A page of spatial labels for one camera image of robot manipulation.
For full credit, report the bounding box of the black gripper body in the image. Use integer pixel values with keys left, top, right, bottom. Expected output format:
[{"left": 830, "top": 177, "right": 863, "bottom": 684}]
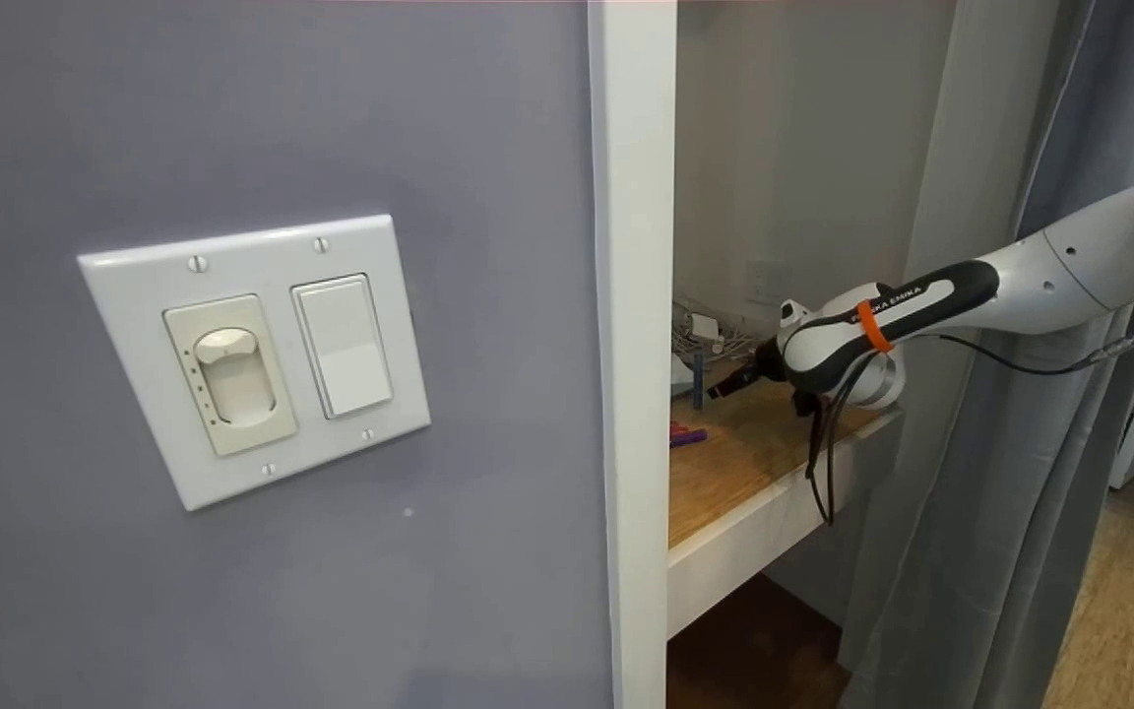
[{"left": 705, "top": 344, "right": 791, "bottom": 401}]

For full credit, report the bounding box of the wooden shelf board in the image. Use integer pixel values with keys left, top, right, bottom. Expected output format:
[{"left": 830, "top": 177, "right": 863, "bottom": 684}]
[{"left": 666, "top": 352, "right": 906, "bottom": 642}]

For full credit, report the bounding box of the small white box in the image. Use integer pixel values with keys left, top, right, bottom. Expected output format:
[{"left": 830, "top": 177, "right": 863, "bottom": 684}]
[{"left": 683, "top": 303, "right": 729, "bottom": 352}]

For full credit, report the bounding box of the white flat object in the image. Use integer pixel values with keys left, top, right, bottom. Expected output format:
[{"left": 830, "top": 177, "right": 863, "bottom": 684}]
[{"left": 666, "top": 352, "right": 703, "bottom": 401}]

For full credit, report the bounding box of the grey curtain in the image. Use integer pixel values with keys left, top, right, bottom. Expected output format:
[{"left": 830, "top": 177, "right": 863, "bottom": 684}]
[{"left": 841, "top": 0, "right": 1134, "bottom": 709}]

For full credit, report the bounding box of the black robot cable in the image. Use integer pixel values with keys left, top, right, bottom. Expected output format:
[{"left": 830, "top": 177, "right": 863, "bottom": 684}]
[{"left": 799, "top": 289, "right": 1134, "bottom": 532}]

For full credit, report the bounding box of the orange strap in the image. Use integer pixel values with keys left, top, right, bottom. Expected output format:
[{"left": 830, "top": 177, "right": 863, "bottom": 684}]
[{"left": 850, "top": 300, "right": 897, "bottom": 359}]

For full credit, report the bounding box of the white closet frame trim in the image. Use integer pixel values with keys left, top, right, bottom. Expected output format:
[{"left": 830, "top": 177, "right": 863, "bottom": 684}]
[{"left": 582, "top": 0, "right": 686, "bottom": 709}]

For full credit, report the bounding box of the white rocker switch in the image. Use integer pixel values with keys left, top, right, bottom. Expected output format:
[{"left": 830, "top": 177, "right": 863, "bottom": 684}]
[{"left": 287, "top": 267, "right": 398, "bottom": 423}]

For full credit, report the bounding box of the beige dimmer slider switch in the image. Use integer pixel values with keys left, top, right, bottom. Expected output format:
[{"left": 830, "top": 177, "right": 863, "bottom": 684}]
[{"left": 163, "top": 292, "right": 305, "bottom": 462}]

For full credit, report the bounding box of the white wall switch plate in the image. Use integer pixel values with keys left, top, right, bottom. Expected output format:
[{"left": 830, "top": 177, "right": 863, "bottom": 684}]
[{"left": 77, "top": 208, "right": 436, "bottom": 516}]

